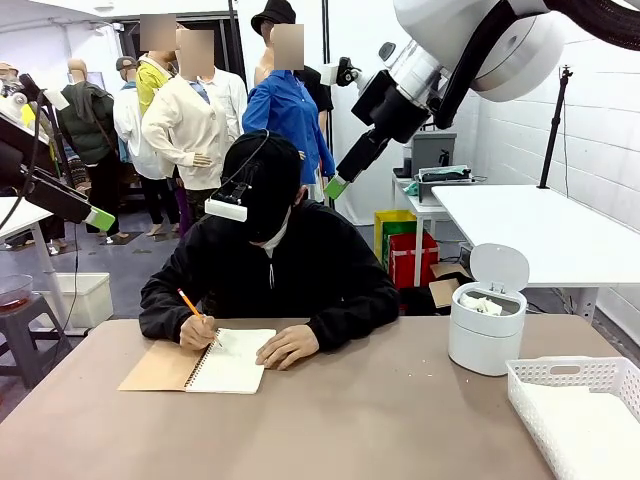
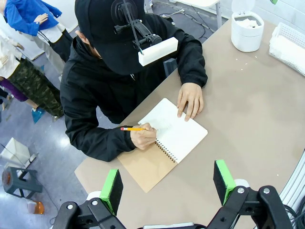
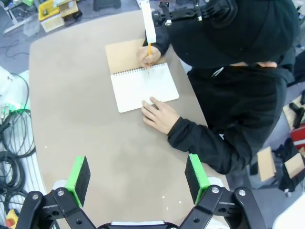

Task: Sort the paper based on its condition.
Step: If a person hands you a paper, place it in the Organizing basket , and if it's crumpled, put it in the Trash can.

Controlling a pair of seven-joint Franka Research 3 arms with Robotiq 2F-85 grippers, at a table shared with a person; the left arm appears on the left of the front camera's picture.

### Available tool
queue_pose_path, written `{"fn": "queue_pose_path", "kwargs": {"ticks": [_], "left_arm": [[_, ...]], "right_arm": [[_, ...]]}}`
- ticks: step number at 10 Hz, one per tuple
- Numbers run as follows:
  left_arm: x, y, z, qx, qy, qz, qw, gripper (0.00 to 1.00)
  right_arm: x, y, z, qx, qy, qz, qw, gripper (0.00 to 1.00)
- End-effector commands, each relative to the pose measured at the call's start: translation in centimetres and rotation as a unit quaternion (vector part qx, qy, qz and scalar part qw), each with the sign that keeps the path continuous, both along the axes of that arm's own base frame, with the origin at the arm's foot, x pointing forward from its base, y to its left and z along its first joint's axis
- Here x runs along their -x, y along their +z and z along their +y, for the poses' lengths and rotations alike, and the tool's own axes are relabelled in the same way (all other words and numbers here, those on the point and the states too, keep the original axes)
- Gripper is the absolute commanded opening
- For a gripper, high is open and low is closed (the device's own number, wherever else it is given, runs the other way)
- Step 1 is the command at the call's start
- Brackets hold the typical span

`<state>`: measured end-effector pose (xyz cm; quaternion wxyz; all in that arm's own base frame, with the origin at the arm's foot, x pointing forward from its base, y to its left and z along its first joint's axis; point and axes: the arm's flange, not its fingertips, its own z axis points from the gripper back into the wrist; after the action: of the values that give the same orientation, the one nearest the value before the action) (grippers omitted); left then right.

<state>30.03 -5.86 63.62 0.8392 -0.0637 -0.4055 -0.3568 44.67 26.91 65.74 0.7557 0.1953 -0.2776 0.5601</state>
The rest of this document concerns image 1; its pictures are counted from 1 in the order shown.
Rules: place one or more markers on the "black baseball cap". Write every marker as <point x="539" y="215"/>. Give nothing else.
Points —
<point x="272" y="185"/>

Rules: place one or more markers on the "person's right forearm black sleeve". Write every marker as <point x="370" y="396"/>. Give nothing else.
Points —
<point x="160" y="310"/>

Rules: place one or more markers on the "clear red bowl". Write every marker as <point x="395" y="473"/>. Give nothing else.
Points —
<point x="15" y="295"/>

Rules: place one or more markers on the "spiral notebook brown cover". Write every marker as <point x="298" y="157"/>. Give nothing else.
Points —
<point x="230" y="372"/>

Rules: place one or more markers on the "mannequin in black tee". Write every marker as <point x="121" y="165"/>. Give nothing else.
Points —
<point x="316" y="95"/>

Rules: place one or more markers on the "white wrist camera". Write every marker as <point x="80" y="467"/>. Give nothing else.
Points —
<point x="56" y="100"/>
<point x="330" y="74"/>

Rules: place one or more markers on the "person's right hand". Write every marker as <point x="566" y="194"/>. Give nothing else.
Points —
<point x="200" y="332"/>

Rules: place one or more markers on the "grey stool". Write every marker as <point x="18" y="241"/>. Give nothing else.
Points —
<point x="20" y="320"/>

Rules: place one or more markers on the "black bucket hat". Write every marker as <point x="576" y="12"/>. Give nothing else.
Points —
<point x="275" y="12"/>

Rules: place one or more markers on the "black light stand pole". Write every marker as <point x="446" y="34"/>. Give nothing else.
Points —
<point x="326" y="40"/>

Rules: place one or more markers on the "orange pencil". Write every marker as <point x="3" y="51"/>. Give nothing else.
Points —
<point x="189" y="301"/>

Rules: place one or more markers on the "black tripod on table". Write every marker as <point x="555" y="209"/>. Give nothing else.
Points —
<point x="552" y="135"/>

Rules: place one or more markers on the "dark bottle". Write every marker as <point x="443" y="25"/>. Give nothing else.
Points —
<point x="407" y="162"/>

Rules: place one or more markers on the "red and yellow crates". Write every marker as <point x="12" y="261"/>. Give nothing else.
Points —
<point x="405" y="260"/>

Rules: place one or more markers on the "person's left forearm black sleeve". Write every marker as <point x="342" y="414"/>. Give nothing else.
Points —
<point x="360" y="320"/>

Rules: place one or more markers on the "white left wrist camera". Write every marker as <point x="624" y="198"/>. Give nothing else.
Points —
<point x="56" y="100"/>

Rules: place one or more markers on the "small white side table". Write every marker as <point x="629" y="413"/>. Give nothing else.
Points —
<point x="425" y="207"/>

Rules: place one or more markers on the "white perforated plastic basket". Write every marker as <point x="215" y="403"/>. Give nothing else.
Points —
<point x="525" y="415"/>

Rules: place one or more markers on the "mannequin grey cap white shirt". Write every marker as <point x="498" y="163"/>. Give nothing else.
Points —
<point x="127" y="120"/>

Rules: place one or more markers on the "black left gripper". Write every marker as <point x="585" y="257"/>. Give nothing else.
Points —
<point x="20" y="150"/>

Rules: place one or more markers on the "person's black jacket torso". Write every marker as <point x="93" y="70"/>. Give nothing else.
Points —
<point x="320" y="250"/>

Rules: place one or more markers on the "white table with leg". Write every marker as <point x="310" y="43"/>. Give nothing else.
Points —
<point x="27" y="215"/>

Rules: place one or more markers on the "mannequin in blue shirt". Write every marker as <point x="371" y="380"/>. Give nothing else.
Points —
<point x="285" y="105"/>

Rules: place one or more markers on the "mannequin in cream cardigan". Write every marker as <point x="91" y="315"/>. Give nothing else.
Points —
<point x="190" y="120"/>

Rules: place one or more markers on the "mannequin in yellow shirt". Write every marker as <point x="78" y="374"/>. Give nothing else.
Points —
<point x="147" y="85"/>

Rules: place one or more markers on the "yellow bag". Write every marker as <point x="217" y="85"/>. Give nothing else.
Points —
<point x="382" y="225"/>

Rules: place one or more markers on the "white lidded trash bin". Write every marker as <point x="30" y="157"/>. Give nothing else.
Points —
<point x="480" y="345"/>

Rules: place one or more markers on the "teal cloth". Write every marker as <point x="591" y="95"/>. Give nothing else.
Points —
<point x="411" y="189"/>

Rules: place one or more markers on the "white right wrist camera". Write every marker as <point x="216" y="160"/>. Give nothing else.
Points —
<point x="330" y="74"/>

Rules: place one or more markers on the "white floor storage bin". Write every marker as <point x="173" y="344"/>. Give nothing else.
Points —
<point x="90" y="300"/>

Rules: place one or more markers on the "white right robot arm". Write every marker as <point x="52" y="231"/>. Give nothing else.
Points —
<point x="450" y="25"/>

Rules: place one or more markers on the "brown cardboard box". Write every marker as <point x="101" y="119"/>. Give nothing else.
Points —
<point x="442" y="292"/>

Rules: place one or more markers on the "mannequin beige hat yellow scarf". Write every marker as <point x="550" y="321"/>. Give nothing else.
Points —
<point x="6" y="67"/>

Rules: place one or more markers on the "large white table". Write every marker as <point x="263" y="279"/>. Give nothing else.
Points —
<point x="525" y="235"/>

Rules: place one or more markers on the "green bag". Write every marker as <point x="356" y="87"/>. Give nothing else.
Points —
<point x="400" y="227"/>

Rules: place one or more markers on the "mannequin in dark puffer vest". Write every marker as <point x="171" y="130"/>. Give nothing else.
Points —
<point x="85" y="135"/>

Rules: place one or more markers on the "flat white paper stack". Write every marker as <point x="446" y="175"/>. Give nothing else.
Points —
<point x="590" y="435"/>

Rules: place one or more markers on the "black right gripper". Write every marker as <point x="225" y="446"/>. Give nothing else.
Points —
<point x="390" y="107"/>

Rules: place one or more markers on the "grey tray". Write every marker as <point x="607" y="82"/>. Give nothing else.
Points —
<point x="427" y="192"/>

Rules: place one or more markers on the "grey box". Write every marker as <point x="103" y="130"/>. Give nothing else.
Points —
<point x="430" y="155"/>

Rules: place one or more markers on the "white head-mounted camera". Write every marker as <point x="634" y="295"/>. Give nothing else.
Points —
<point x="225" y="210"/>

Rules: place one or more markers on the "person's left hand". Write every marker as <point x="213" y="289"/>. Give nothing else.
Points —
<point x="290" y="345"/>

